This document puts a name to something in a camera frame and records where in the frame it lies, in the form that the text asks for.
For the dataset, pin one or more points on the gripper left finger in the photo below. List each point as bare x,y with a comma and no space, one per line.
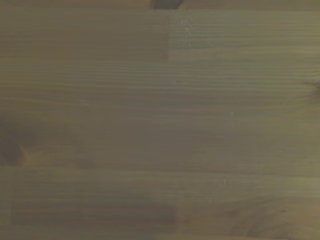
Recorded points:
160,3

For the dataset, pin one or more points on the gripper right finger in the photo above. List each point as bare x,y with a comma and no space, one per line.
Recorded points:
173,3

